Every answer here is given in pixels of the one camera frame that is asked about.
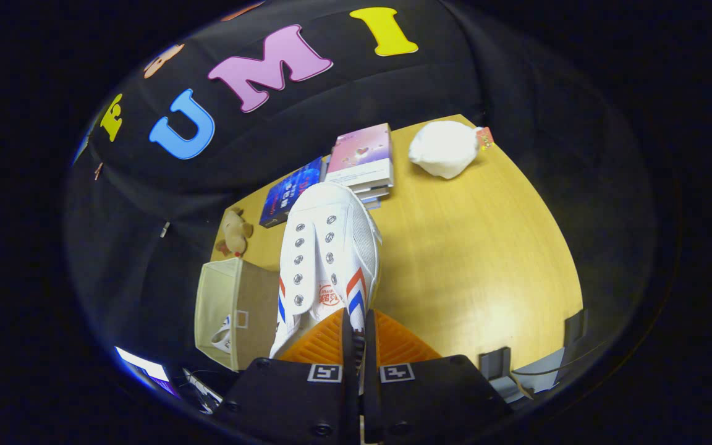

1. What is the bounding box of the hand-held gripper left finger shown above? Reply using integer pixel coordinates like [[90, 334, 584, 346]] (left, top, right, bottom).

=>
[[215, 308, 363, 445]]

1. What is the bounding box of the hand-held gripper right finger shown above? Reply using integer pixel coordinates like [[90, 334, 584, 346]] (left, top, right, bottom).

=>
[[363, 308, 512, 445]]

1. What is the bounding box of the white striped canvas shoe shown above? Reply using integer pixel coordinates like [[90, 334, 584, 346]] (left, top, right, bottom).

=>
[[211, 314, 234, 353], [269, 182, 383, 359]]

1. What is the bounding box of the beige fabric storage box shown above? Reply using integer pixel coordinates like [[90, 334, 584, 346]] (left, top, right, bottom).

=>
[[194, 258, 282, 371]]

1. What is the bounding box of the brown plush toy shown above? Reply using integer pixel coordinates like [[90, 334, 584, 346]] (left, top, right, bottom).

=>
[[216, 208, 254, 257]]

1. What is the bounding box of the lit laptop screen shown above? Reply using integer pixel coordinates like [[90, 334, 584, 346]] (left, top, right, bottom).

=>
[[114, 346, 180, 396]]

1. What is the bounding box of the dark blue book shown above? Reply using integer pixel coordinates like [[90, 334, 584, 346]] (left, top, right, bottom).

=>
[[260, 156, 326, 228]]

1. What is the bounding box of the pink cover book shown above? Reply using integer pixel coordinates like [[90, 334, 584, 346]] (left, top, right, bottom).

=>
[[325, 124, 395, 189]]

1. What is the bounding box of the black backdrop cloth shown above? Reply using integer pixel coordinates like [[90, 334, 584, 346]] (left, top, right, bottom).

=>
[[66, 0, 659, 396]]

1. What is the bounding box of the white plush toy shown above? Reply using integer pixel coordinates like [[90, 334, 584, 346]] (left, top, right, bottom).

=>
[[409, 121, 494, 180]]

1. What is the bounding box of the grey metal frame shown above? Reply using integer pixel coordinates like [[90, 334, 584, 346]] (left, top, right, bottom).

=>
[[478, 309, 590, 405]]

